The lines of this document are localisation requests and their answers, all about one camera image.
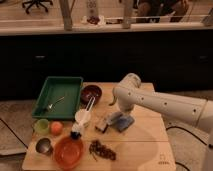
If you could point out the green chili pepper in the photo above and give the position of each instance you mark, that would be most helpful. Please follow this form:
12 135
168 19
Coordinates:
113 101

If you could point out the blue-grey towel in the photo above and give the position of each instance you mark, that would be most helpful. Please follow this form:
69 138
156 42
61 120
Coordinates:
111 119

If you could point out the brown wooden block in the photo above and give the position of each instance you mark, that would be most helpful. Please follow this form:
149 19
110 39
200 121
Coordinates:
101 125

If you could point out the white bottle black cap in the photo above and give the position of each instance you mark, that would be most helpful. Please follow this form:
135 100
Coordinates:
77 131

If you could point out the black office chair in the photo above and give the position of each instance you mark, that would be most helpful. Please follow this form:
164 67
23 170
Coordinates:
29 3

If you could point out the small green cup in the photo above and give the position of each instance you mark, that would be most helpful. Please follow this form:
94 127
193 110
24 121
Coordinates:
42 126

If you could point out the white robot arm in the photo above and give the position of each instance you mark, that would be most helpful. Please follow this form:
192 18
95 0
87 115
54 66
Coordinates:
193 111

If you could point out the green plastic tray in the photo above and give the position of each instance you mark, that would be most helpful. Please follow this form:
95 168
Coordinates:
54 88

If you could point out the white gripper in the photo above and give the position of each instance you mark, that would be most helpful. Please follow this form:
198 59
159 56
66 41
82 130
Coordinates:
125 107

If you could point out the dark purple bowl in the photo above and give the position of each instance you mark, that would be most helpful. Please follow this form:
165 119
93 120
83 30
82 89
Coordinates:
90 91

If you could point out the bunch of dark grapes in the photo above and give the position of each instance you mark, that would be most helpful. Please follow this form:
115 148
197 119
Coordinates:
97 148

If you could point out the orange fruit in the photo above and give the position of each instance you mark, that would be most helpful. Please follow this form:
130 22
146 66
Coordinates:
56 128

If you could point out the small metal cup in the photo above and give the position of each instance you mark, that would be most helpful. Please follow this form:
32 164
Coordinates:
44 146

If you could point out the blue sponge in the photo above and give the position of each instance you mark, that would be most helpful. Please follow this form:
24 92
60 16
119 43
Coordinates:
123 123

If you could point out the orange plastic bowl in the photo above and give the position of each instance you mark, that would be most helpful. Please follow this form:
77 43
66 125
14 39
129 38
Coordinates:
68 152

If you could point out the metal fork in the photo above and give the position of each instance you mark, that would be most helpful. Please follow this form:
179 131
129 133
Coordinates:
50 106

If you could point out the person in background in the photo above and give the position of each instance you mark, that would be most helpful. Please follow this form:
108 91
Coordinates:
147 9

